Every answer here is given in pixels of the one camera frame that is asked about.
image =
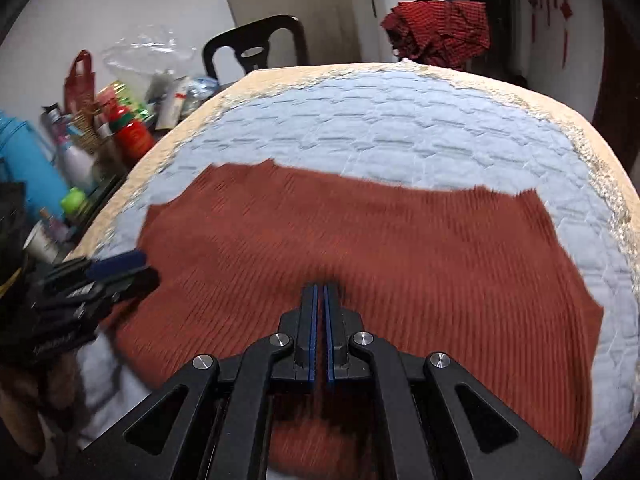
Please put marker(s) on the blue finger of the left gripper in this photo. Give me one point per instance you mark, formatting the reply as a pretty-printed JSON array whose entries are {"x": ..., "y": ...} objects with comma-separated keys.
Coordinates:
[
  {"x": 102, "y": 269},
  {"x": 131, "y": 284}
]

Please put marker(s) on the white pink spray bottle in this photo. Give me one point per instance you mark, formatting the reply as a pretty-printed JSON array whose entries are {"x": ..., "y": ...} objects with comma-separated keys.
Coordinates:
[{"x": 76, "y": 164}]

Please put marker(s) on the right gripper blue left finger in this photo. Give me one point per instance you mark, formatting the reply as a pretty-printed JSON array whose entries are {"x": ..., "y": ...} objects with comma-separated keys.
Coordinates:
[{"x": 301, "y": 325}]

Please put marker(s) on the blue water jug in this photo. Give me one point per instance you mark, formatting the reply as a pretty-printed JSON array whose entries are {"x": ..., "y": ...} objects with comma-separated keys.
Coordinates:
[{"x": 23, "y": 161}]

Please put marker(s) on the small green bottle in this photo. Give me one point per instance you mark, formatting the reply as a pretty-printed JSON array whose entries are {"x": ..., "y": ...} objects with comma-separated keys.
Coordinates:
[{"x": 74, "y": 202}]

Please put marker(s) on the blue quilted table cover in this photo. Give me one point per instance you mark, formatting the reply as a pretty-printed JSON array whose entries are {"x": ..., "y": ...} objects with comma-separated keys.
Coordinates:
[{"x": 426, "y": 127}]

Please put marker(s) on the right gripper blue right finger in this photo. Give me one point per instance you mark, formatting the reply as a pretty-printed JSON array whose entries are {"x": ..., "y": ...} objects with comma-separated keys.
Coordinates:
[{"x": 341, "y": 324}]

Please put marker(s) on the red sauce bottle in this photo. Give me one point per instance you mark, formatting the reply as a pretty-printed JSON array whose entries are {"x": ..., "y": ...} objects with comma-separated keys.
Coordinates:
[{"x": 130, "y": 135}]

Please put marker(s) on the red gift bag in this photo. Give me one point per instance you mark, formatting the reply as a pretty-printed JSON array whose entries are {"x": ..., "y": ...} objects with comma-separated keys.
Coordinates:
[{"x": 79, "y": 84}]

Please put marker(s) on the white tube box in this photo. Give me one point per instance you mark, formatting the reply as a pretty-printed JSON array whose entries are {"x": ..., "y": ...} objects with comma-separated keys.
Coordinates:
[{"x": 171, "y": 105}]

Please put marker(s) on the clear plastic bag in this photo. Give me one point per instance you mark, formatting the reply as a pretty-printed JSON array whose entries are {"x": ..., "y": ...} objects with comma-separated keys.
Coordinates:
[{"x": 148, "y": 59}]

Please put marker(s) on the rust red knit sweater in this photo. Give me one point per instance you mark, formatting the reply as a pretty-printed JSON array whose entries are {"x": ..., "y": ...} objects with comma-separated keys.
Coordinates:
[{"x": 477, "y": 342}]

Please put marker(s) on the dark wooden chair far left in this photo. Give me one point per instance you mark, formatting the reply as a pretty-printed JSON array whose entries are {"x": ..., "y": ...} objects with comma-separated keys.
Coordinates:
[{"x": 251, "y": 43}]

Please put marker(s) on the red checkered cloth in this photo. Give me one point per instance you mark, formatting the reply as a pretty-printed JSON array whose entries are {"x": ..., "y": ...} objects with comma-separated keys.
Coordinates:
[{"x": 438, "y": 33}]

